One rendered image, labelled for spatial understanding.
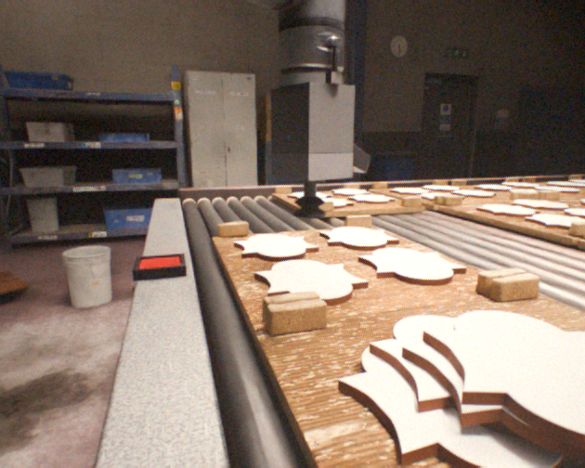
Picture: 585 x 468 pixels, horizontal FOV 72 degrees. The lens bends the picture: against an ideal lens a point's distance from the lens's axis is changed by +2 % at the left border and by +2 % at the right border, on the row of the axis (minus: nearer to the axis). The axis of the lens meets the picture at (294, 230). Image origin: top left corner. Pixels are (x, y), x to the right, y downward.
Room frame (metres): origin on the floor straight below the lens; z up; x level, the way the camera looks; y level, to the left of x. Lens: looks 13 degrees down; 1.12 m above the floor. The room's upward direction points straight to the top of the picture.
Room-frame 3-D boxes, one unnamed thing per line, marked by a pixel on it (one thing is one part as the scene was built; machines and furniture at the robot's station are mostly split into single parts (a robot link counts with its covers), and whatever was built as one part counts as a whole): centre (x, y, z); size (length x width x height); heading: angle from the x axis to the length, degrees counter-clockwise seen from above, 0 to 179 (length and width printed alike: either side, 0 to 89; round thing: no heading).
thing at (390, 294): (0.61, -0.07, 0.93); 0.41 x 0.35 x 0.02; 17
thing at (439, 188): (1.39, -0.51, 0.94); 0.41 x 0.35 x 0.04; 16
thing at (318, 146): (0.50, -0.04, 1.13); 0.12 x 0.09 x 0.16; 123
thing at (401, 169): (5.92, -1.43, 0.48); 0.64 x 0.54 x 0.97; 105
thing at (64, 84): (4.40, 2.62, 1.68); 0.56 x 0.38 x 0.20; 107
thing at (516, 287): (0.44, -0.26, 0.95); 0.06 x 0.02 x 0.03; 108
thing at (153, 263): (0.61, 0.21, 0.92); 0.06 x 0.06 x 0.01; 17
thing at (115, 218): (4.66, 1.90, 0.25); 0.62 x 0.42 x 0.22; 117
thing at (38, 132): (4.43, 2.60, 1.20); 0.36 x 0.28 x 0.22; 97
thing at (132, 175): (4.70, 1.82, 0.72); 0.50 x 0.38 x 0.16; 102
